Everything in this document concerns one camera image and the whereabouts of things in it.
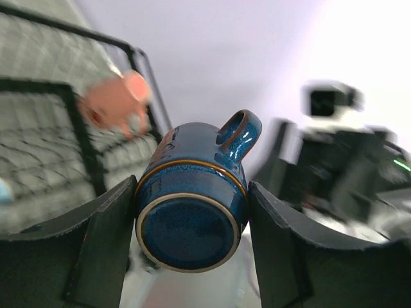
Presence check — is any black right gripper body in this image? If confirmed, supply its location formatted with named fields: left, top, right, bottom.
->
left=253, top=119, right=410, bottom=221

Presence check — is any light blue mug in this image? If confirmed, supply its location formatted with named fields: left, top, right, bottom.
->
left=0, top=178, right=14, bottom=204

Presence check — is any pink mug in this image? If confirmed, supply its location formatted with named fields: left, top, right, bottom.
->
left=76, top=71, right=151, bottom=139

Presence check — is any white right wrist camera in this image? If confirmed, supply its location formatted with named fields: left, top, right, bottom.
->
left=302, top=81, right=365, bottom=132

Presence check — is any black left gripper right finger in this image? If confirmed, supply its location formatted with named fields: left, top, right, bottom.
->
left=249, top=182, right=410, bottom=308

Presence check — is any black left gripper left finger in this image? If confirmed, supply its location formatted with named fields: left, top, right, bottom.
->
left=1, top=176, right=137, bottom=307

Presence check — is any dark blue glazed mug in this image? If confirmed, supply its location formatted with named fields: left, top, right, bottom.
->
left=135, top=110, right=262, bottom=273

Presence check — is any black wire dish rack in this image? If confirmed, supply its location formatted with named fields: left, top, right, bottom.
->
left=1, top=1, right=162, bottom=233

